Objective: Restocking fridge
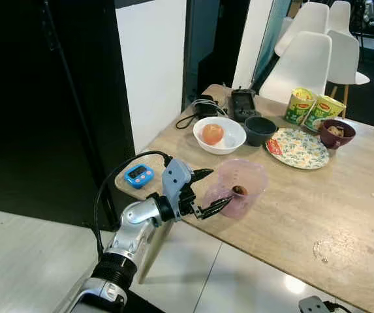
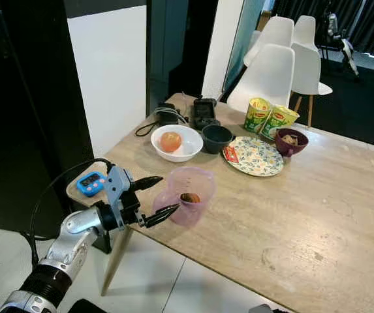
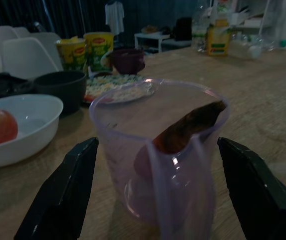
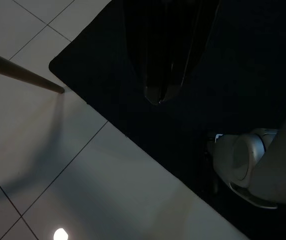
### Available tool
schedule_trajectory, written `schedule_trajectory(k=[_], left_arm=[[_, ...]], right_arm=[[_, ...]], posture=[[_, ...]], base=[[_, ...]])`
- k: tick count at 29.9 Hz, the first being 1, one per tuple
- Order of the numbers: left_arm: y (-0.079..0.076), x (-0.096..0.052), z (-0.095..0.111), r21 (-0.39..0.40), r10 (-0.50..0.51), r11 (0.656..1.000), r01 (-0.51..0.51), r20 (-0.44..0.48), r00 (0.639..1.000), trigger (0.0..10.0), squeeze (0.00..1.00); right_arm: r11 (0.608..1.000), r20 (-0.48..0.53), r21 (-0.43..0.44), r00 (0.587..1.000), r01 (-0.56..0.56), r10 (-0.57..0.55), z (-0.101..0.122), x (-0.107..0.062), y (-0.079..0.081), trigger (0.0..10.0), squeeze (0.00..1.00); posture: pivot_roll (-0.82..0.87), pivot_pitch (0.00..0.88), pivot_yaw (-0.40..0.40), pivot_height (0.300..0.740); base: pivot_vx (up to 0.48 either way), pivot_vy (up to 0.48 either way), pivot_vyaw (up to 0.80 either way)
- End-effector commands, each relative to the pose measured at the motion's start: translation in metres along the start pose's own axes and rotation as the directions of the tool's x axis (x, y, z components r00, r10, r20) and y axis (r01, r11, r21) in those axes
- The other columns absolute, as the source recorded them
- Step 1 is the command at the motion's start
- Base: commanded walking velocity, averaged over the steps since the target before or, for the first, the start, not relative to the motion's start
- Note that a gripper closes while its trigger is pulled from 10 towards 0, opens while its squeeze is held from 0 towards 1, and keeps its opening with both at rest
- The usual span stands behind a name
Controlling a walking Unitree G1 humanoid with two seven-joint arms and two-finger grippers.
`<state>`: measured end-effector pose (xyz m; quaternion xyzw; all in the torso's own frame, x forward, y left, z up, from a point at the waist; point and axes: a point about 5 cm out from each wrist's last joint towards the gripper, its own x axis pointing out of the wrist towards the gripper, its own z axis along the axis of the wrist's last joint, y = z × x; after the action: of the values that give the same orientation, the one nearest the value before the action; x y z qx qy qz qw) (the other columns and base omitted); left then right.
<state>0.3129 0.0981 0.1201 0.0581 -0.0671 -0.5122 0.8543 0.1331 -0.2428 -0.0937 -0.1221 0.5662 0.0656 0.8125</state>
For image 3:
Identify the clear plastic bag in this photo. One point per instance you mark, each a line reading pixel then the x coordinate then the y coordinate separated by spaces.
pixel 257 42

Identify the white hanging shirt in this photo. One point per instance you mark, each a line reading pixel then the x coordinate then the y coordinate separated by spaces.
pixel 114 17

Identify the orange brown sweet potato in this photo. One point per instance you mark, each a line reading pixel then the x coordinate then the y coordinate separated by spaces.
pixel 190 127

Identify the yellow carton box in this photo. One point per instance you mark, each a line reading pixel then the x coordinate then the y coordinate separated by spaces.
pixel 217 40

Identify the white oval bowl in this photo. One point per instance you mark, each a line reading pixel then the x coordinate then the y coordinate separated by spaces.
pixel 38 130

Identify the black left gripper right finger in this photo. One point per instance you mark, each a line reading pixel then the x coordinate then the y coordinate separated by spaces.
pixel 262 200

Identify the dark purple bowl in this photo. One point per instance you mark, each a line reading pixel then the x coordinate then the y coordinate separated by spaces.
pixel 127 61

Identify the yellow instant noodle cup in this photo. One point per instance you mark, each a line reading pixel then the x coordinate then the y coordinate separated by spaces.
pixel 71 55
pixel 99 52

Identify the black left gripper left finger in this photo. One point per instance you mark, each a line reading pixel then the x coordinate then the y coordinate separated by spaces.
pixel 65 195

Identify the plate with mixed food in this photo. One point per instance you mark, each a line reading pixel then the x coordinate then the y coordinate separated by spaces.
pixel 112 85

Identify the clear purple measuring cup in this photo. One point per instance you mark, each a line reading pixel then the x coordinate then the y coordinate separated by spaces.
pixel 122 150

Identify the white side table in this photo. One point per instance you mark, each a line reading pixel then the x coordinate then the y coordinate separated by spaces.
pixel 149 37

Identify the black round bowl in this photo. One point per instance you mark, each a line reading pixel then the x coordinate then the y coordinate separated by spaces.
pixel 58 90

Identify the black crumpled cloth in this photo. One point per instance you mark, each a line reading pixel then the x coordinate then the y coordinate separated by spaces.
pixel 3 85

